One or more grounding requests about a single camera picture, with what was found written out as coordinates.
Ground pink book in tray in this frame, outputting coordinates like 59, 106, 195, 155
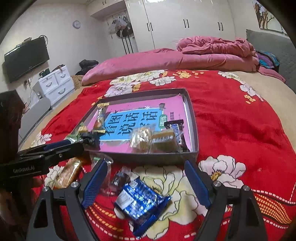
84, 93, 195, 153

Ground yellow long snack packet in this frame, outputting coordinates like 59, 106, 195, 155
92, 102, 109, 133

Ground floral wall painting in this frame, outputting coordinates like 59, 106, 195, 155
251, 0, 287, 35

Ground person's left hand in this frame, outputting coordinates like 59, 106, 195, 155
1, 177, 44, 240

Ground orange cracker packet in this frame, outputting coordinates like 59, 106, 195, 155
54, 158, 83, 189

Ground black wall television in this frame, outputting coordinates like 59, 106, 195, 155
4, 37, 50, 83

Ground red floral blanket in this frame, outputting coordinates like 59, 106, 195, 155
31, 70, 295, 240

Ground dark candy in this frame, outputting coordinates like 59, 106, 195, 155
109, 166, 131, 194

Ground grey shallow box tray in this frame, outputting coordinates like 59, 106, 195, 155
66, 88, 199, 166

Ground green pastry snack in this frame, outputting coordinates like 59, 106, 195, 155
65, 125, 89, 143

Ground hanging bags on door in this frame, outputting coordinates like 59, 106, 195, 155
108, 16, 133, 38

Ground grey padded headboard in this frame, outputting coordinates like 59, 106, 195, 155
246, 29, 295, 92

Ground round wall clock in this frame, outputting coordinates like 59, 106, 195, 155
72, 20, 81, 29

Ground black Snickers bar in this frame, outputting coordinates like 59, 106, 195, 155
164, 119, 190, 152

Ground colourful folded cloth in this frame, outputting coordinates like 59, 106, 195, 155
257, 50, 280, 71

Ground pink quilt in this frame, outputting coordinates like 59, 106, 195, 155
81, 36, 285, 86

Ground white wardrobe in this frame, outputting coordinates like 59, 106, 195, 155
87, 0, 235, 52

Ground clear red candy packet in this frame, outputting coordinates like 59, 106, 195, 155
90, 152, 113, 195

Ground blue biscuit packet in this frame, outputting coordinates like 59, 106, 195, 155
115, 178, 171, 237

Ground gold striped cake packet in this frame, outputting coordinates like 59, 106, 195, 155
149, 129, 179, 153

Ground black clothes pile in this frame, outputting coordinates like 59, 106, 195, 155
75, 59, 99, 75

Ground white drawer cabinet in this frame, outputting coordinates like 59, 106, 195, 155
33, 65, 75, 107

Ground meat floss bun packet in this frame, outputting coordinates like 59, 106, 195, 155
129, 126, 153, 153

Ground brown plush toy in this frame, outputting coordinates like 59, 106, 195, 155
71, 75, 84, 90

